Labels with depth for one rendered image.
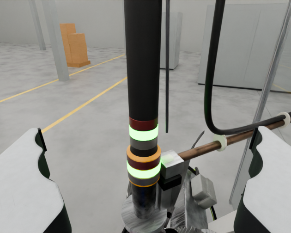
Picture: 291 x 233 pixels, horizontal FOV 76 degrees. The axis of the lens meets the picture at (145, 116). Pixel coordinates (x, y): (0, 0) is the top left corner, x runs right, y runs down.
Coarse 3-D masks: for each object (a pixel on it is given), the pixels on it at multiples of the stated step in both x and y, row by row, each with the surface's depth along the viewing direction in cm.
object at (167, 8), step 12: (168, 0) 15; (168, 12) 16; (168, 24) 16; (168, 36) 16; (168, 48) 17; (168, 60) 17; (168, 72) 18; (168, 84) 18; (168, 96) 19; (168, 108) 20; (168, 120) 21
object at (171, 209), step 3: (171, 204) 55; (171, 207) 56; (174, 207) 58; (168, 210) 54; (171, 210) 57; (168, 213) 53; (171, 213) 54; (168, 216) 53; (171, 216) 54; (168, 219) 56; (165, 222) 54; (168, 222) 57; (165, 225) 55; (165, 228) 56
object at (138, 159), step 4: (128, 148) 23; (160, 148) 24; (128, 152) 23; (156, 152) 22; (160, 152) 23; (128, 156) 22; (132, 156) 22; (136, 156) 22; (152, 156) 22; (156, 156) 22; (136, 160) 22; (140, 160) 22; (144, 160) 22; (148, 160) 22; (152, 160) 22; (128, 164) 23; (152, 168) 22; (136, 184) 23; (152, 184) 24
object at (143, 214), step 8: (136, 192) 25; (144, 192) 24; (152, 192) 25; (136, 200) 26; (144, 200) 25; (152, 200) 26; (136, 208) 27; (144, 208) 26; (152, 208) 27; (144, 216) 27
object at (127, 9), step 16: (128, 0) 15; (144, 0) 15; (160, 0) 15; (128, 16) 16; (144, 16) 15; (160, 16) 16; (128, 32) 16; (144, 32) 16; (160, 32) 17; (128, 48) 17; (144, 48) 16; (160, 48) 18; (128, 64) 18; (144, 64) 17; (128, 80) 18; (144, 80) 18; (128, 96) 19; (144, 96) 18; (144, 112) 19
